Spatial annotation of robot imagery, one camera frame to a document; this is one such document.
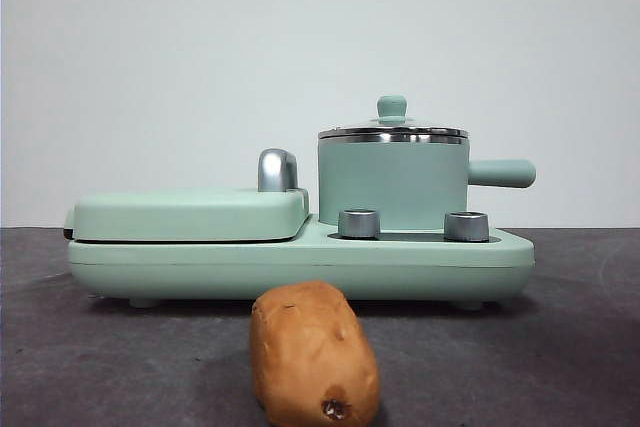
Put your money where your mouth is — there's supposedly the brown potato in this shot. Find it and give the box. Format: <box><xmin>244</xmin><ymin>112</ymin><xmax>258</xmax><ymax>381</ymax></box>
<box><xmin>249</xmin><ymin>280</ymin><xmax>381</xmax><ymax>427</ymax></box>

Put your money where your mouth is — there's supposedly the chrome cover handle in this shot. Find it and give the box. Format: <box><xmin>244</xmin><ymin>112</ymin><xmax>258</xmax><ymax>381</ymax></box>
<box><xmin>257</xmin><ymin>147</ymin><xmax>301</xmax><ymax>193</ymax></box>

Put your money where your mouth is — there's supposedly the silver control knob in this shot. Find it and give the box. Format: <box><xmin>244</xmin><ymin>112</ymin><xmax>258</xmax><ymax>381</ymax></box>
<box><xmin>443</xmin><ymin>210</ymin><xmax>490</xmax><ymax>242</ymax></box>
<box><xmin>337</xmin><ymin>208</ymin><xmax>382</xmax><ymax>239</ymax></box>

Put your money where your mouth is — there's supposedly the green steamer pot with handle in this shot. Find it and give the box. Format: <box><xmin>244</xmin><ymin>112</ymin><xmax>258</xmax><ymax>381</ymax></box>
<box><xmin>317</xmin><ymin>133</ymin><xmax>538</xmax><ymax>228</ymax></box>

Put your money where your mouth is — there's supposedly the glass lid with green knob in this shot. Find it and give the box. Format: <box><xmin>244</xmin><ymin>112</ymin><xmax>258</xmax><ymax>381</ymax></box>
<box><xmin>318</xmin><ymin>94</ymin><xmax>470</xmax><ymax>140</ymax></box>

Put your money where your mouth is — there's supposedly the green hinged griddle cover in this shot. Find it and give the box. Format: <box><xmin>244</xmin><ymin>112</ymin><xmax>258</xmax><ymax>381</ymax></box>
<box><xmin>63</xmin><ymin>186</ymin><xmax>311</xmax><ymax>244</ymax></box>

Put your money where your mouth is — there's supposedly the green breakfast maker base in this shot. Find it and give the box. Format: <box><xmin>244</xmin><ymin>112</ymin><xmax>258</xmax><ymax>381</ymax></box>
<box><xmin>68</xmin><ymin>213</ymin><xmax>536</xmax><ymax>309</ymax></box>

